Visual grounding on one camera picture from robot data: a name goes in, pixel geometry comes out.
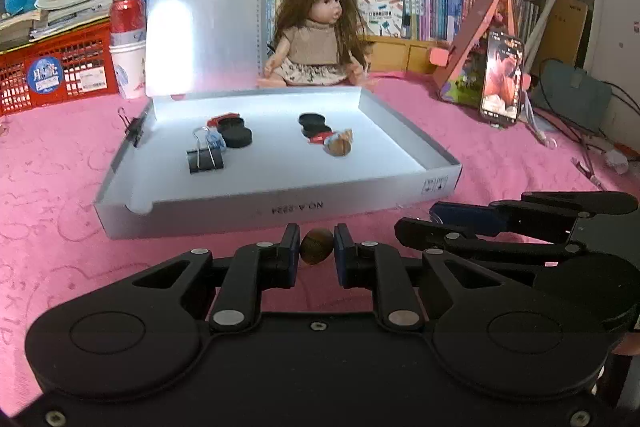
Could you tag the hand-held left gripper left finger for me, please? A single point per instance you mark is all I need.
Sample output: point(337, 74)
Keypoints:
point(294, 257)

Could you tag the long-haired baby doll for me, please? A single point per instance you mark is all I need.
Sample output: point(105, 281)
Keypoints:
point(310, 42)

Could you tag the white plastic rods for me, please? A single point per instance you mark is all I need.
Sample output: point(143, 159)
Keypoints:
point(550, 7)

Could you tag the pink printed blanket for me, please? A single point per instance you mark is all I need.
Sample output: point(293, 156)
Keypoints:
point(50, 207)

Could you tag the grey cardboard box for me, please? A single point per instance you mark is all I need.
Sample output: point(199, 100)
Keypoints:
point(280, 177)

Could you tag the grey pouch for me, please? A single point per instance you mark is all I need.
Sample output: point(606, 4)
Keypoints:
point(575, 97)

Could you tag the black round disc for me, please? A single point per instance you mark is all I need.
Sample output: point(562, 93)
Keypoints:
point(311, 119)
point(320, 131)

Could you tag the wooden drawer unit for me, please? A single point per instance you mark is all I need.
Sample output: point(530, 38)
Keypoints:
point(400, 57)

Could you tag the white printed carton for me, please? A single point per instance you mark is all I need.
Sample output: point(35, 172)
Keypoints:
point(380, 14)

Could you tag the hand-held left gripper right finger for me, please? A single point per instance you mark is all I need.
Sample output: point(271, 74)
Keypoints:
point(341, 257)

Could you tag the red soda can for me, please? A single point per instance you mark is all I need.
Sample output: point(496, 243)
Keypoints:
point(127, 17)

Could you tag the brown seashell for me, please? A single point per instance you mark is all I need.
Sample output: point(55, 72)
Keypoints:
point(339, 148)

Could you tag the small blue clip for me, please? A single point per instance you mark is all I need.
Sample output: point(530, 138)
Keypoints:
point(216, 139)

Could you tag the smartphone with lit screen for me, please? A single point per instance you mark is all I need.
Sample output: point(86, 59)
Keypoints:
point(500, 82)

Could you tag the large black binder clip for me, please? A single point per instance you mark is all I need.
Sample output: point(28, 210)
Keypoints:
point(205, 162)

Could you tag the white plug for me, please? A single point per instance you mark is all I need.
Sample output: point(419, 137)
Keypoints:
point(616, 162)

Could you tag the brown cardboard sheet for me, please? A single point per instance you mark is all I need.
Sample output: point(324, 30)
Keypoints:
point(567, 27)

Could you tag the red pointed piece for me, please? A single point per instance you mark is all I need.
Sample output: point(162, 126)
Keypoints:
point(217, 119)

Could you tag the pink phone stand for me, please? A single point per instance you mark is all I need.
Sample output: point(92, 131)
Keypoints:
point(470, 37)

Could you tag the frosted plastic clipboard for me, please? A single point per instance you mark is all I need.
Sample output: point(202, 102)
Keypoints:
point(210, 32)

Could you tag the stack of white paper cups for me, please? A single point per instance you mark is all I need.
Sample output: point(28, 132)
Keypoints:
point(127, 67)

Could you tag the red basket with round sticker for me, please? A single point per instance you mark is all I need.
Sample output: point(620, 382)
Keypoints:
point(75, 57)

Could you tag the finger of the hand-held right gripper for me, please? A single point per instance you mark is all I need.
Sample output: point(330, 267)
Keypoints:
point(500, 244)
point(465, 218)

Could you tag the small black binder clip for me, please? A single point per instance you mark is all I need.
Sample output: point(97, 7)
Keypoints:
point(135, 132)

